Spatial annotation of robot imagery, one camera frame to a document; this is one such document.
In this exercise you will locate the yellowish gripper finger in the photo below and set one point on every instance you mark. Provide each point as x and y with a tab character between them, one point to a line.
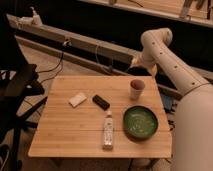
153	70
134	62

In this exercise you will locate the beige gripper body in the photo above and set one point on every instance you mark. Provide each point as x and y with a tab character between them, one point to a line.
145	61

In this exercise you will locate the clear plastic bottle white label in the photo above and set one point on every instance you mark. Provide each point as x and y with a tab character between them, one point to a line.
108	129

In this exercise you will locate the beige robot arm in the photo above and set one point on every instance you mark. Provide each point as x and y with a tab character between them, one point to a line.
192	145

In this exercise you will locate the blue object under table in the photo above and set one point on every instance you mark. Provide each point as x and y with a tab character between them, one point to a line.
167	102

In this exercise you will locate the black rectangular block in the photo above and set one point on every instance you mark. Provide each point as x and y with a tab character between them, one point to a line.
101	102

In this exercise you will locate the green round bowl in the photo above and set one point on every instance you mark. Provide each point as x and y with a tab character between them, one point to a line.
140	122

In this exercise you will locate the white rectangular sponge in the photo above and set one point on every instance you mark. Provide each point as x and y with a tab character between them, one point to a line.
77	99

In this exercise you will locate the wooden workbench in background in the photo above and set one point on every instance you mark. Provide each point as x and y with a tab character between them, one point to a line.
199	12

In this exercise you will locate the black office chair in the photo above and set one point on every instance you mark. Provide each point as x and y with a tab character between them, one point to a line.
18	79

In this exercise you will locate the long wooden beam rail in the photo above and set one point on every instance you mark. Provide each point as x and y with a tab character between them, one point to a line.
100	46

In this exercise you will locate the white spray bottle on rail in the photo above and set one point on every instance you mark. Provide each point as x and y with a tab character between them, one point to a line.
36	17

